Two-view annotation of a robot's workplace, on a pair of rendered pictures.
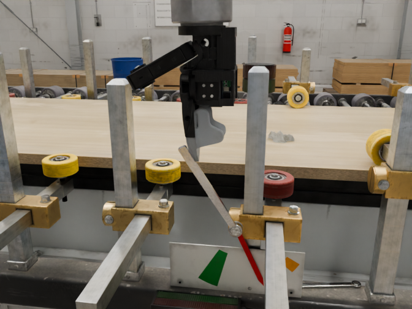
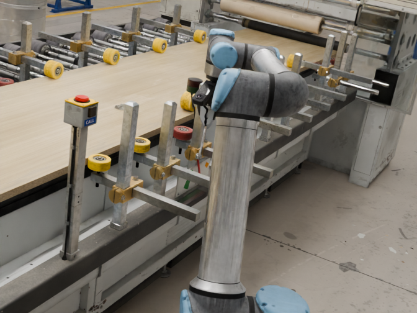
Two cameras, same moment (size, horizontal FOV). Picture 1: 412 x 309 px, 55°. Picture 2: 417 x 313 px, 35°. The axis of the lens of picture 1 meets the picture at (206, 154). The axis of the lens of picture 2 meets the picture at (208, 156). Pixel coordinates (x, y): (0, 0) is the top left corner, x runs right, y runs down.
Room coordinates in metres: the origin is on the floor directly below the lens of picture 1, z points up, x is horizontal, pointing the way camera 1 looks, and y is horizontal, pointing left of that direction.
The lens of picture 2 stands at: (-0.10, 2.26, 1.83)
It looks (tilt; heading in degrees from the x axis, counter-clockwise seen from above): 22 degrees down; 287
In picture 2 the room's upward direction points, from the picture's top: 9 degrees clockwise
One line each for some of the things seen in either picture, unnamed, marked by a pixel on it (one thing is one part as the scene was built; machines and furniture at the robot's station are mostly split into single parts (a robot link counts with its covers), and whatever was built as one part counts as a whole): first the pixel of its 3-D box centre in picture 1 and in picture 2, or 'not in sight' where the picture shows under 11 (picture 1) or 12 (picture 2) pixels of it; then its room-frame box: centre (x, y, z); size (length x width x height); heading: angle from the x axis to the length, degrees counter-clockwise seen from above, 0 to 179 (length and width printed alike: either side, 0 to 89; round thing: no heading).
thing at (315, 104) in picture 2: not in sight; (282, 94); (0.54, -0.87, 0.95); 0.50 x 0.04 x 0.04; 172
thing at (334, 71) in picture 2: not in sight; (331, 70); (0.42, -1.61, 0.95); 0.50 x 0.04 x 0.04; 172
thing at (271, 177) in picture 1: (273, 199); (181, 140); (0.77, -0.14, 0.85); 0.08 x 0.08 x 0.11
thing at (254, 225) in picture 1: (264, 221); (197, 149); (0.68, -0.11, 0.85); 0.13 x 0.06 x 0.05; 82
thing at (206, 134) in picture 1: (205, 136); (213, 117); (0.60, 0.00, 1.04); 0.06 x 0.03 x 0.09; 81
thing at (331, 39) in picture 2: not in sight; (323, 74); (0.46, -1.57, 0.92); 0.03 x 0.03 x 0.48; 82
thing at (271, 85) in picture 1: (259, 84); (193, 88); (0.73, -0.10, 1.10); 0.06 x 0.06 x 0.02
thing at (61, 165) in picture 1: (62, 179); (98, 171); (0.88, 0.35, 0.85); 0.08 x 0.08 x 0.11
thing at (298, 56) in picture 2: not in sight; (290, 97); (0.53, -1.08, 0.88); 0.03 x 0.03 x 0.48; 82
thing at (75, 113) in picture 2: not in sight; (80, 112); (0.79, 0.66, 1.18); 0.07 x 0.07 x 0.08; 82
